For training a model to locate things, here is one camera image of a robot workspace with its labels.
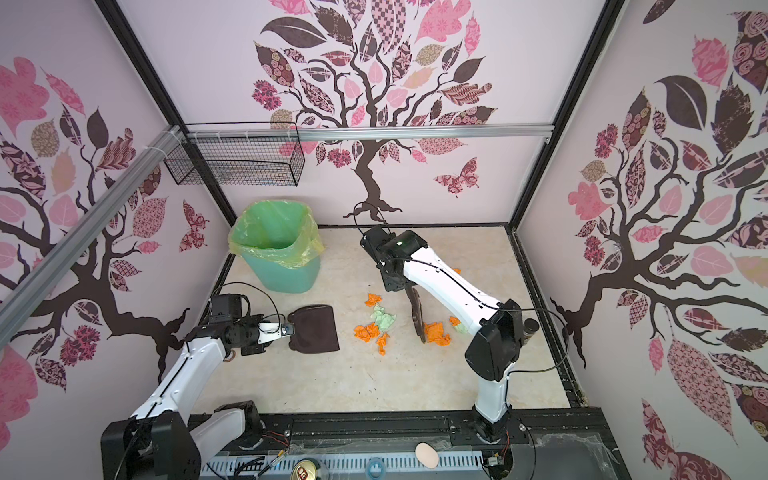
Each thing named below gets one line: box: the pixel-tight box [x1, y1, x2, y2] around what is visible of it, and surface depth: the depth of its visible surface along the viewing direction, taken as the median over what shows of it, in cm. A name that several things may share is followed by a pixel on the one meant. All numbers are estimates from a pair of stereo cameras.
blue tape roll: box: [366, 457, 385, 480], surface depth 71 cm
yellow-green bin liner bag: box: [228, 200, 325, 270], surface depth 92 cm
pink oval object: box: [414, 442, 439, 469], surface depth 71 cm
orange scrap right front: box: [424, 316, 461, 347], surface depth 91 cm
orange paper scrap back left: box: [353, 323, 390, 356], surface depth 92 cm
